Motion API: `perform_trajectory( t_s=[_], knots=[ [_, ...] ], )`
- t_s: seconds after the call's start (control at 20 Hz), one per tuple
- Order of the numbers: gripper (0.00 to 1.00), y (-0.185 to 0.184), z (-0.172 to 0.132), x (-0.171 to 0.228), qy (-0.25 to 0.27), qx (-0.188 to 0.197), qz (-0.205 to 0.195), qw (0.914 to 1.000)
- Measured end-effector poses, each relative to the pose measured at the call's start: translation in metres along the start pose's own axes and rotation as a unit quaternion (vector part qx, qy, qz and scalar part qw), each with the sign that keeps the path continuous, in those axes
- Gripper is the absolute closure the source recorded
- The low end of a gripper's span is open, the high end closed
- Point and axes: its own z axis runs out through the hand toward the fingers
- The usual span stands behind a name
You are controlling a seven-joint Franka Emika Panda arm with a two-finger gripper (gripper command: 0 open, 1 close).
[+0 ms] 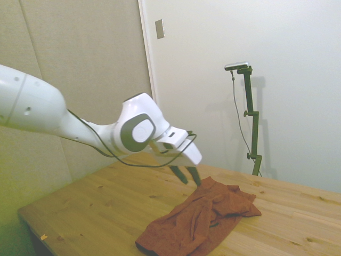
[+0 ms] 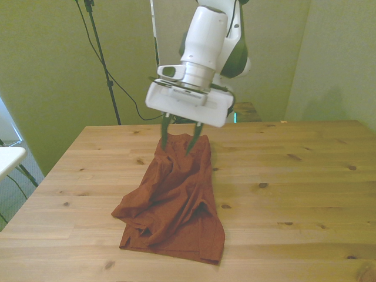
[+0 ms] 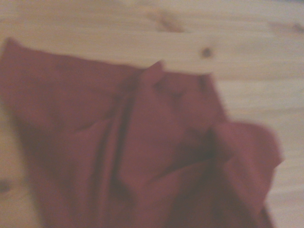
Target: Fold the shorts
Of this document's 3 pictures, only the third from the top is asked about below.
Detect rust red shorts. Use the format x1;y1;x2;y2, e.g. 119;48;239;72
0;38;285;228

